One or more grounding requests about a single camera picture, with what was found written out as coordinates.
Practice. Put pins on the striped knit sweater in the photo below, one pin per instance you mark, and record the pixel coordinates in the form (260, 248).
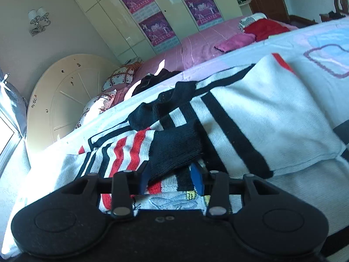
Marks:
(272, 101)

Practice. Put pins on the dark wooden chair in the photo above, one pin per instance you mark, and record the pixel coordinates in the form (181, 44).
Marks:
(336, 2)

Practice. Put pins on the cream glossy wardrobe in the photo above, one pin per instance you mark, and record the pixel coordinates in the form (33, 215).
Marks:
(109, 13)

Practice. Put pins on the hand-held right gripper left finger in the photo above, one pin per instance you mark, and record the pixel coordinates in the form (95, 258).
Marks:
(144, 181)

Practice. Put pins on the black garment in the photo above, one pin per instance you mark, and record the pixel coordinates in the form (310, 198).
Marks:
(155, 80)

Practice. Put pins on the heart print pillow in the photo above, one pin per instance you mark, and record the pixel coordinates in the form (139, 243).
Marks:
(118, 76)
(95, 103)

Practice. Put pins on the red cloth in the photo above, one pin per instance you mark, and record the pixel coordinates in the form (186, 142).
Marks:
(267, 28)

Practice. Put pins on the magenta cloth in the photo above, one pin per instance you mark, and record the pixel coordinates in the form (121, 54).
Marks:
(234, 42)

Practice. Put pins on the window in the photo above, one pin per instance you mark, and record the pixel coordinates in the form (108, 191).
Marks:
(5, 139)

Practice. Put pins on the cream round headboard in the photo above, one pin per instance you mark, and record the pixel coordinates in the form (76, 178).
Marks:
(68, 87)

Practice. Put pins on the crystal wall lamp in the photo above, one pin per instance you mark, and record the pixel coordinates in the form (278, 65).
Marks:
(38, 19)

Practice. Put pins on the grey curtain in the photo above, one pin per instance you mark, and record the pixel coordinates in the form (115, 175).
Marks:
(13, 98)

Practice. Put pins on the white printed bed sheet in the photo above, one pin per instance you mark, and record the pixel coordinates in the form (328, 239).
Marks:
(313, 49)

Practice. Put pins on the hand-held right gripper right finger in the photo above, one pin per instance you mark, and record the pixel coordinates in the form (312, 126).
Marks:
(196, 181)

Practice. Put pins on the pink checked quilt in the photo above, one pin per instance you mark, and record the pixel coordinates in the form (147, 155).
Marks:
(196, 46)

